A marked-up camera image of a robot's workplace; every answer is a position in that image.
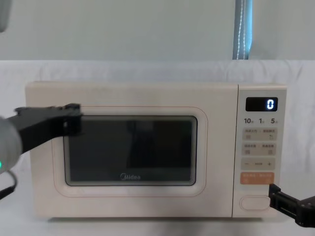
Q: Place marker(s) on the oven control panel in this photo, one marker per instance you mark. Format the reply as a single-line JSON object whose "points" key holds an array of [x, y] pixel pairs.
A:
{"points": [[261, 147]]}

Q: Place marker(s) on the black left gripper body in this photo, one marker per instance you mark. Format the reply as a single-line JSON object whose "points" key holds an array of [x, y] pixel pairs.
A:
{"points": [[37, 125]]}

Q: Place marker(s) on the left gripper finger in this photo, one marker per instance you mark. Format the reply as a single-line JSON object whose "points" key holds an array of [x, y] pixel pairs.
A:
{"points": [[72, 125], [71, 109]]}

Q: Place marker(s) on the cream microwave oven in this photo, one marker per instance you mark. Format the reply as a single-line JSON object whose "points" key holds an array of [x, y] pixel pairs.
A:
{"points": [[152, 98]]}

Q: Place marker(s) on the white curtain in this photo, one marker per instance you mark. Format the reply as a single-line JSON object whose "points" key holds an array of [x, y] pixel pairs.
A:
{"points": [[123, 29]]}

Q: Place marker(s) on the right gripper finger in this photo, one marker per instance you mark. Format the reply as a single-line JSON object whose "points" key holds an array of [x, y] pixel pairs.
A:
{"points": [[275, 190], [283, 209]]}

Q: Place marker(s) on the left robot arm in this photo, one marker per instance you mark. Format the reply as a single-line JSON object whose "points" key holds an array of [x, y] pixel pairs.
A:
{"points": [[9, 142]]}

